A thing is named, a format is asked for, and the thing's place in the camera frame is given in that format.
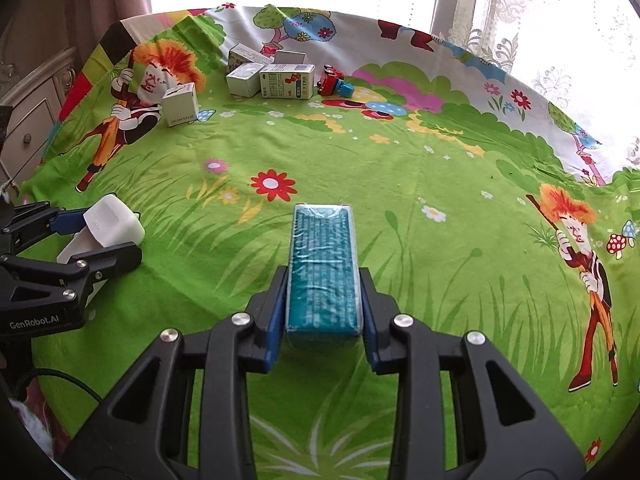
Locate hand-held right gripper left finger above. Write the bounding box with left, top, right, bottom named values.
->
left=62, top=265, right=292, bottom=480

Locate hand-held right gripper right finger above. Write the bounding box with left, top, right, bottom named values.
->
left=357, top=268, right=586, bottom=480

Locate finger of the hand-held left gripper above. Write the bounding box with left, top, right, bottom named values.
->
left=0, top=241, right=144, bottom=293
left=11, top=201, right=87, bottom=242

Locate white plastic container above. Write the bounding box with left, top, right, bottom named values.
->
left=56, top=193, right=146, bottom=266

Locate teal box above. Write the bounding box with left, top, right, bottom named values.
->
left=284, top=203, right=364, bottom=337

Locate pink floral cloth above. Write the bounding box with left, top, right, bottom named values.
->
left=10, top=390, right=73, bottom=463

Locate cream carved cabinet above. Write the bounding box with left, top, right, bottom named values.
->
left=0, top=46, right=81, bottom=187

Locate cartoon printed cloth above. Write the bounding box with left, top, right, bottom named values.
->
left=20, top=4, right=640, bottom=480

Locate white cube box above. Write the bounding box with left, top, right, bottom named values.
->
left=162, top=82, right=200, bottom=129

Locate brown curtain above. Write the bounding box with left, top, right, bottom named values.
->
left=0, top=0, right=154, bottom=98

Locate white and green medicine box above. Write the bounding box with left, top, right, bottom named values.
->
left=259, top=63, right=317, bottom=100

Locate red and blue toy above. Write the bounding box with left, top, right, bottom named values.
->
left=320, top=63, right=355, bottom=99

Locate white lace curtain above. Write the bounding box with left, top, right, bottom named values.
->
left=149, top=0, right=640, bottom=173

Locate black cable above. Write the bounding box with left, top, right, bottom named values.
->
left=10, top=367, right=107, bottom=407

